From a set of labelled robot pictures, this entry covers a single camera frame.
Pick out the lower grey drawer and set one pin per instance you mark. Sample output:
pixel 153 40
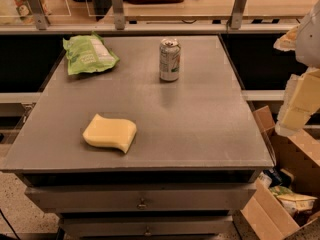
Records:
pixel 145 226

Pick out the right metal bracket post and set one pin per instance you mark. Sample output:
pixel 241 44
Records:
pixel 236 17

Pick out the yellow green snack packet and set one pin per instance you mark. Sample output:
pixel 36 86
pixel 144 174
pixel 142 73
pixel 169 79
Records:
pixel 292 202

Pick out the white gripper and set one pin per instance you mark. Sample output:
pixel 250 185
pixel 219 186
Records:
pixel 309 39

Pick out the grey drawer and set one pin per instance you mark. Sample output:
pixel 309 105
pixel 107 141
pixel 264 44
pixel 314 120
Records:
pixel 140 198
pixel 145 226

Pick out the metal bracket post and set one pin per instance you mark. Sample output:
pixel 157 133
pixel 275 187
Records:
pixel 236 17
pixel 40 19
pixel 118 12

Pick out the left metal bracket post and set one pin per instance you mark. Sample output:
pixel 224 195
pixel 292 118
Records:
pixel 40 19

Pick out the green rice chip bag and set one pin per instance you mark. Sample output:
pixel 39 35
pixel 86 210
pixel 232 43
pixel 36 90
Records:
pixel 88 54

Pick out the yellow wavy sponge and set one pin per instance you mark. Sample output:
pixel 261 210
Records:
pixel 110 133

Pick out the upper grey drawer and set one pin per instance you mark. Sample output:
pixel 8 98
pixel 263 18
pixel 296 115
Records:
pixel 140 198

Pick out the middle metal bracket post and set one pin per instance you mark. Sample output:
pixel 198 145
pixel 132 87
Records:
pixel 118 12

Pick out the silver soda can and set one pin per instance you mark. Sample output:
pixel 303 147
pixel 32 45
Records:
pixel 169 60

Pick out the brown cardboard box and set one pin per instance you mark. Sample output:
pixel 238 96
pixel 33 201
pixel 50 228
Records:
pixel 298 162

